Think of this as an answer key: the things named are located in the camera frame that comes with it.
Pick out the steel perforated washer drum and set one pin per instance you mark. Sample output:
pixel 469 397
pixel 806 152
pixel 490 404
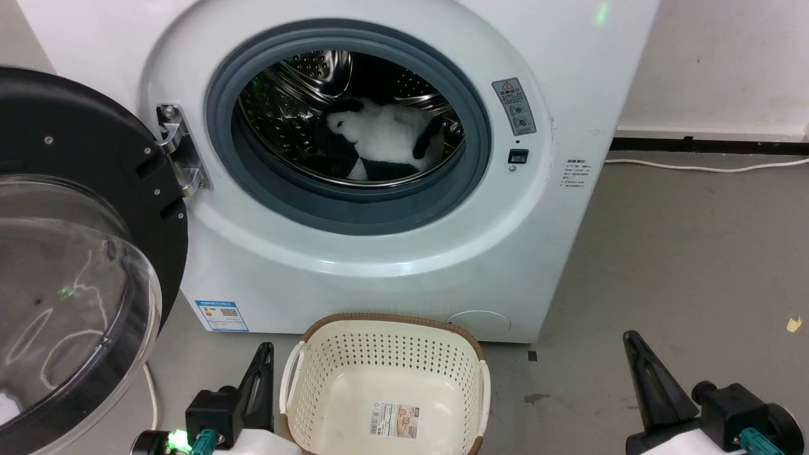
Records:
pixel 284 107

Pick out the black and white plush panda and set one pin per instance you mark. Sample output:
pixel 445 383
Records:
pixel 392 136

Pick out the white front-load washing machine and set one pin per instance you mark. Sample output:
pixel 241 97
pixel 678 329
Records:
pixel 537 253

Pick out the paper product label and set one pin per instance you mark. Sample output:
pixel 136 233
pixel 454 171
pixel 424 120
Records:
pixel 394 420

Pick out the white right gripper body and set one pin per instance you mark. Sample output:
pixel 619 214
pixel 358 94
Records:
pixel 679 444

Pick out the black washer door, clear dome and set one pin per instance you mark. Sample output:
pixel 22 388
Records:
pixel 69 126

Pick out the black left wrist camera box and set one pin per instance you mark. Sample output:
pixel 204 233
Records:
pixel 212 414

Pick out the black door latch socket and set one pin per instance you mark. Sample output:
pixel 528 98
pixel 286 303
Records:
pixel 518 156

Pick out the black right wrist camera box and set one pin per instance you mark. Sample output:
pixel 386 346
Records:
pixel 746 411

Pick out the blue energy label sticker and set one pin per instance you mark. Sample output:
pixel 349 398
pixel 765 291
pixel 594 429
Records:
pixel 221 316

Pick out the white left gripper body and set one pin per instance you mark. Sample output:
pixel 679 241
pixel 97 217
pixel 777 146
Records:
pixel 259 444

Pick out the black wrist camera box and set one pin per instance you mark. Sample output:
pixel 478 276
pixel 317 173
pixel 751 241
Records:
pixel 212 414
pixel 746 411

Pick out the cream perforated laundry basket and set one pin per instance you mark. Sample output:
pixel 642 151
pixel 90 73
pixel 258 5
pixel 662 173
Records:
pixel 379 354

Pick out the round white filter cover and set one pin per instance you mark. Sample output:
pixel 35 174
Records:
pixel 479 325

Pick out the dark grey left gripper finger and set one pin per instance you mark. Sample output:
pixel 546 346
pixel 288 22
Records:
pixel 260 385

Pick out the small white text sticker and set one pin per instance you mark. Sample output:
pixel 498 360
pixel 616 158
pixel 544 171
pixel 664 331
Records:
pixel 576 174

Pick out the yellow tape scrap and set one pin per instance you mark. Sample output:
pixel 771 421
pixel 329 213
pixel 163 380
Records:
pixel 794 324

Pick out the grey rubber door gasket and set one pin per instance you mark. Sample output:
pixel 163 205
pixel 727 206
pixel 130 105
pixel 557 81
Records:
pixel 284 203

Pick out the grey warning sticker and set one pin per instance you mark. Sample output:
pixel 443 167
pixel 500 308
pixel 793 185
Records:
pixel 514 106

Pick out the metal washer door hinge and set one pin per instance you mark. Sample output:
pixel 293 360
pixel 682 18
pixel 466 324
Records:
pixel 183 158

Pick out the black baseboard strip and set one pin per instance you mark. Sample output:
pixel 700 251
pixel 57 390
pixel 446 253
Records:
pixel 708 145

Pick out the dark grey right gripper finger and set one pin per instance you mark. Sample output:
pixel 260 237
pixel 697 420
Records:
pixel 654 388

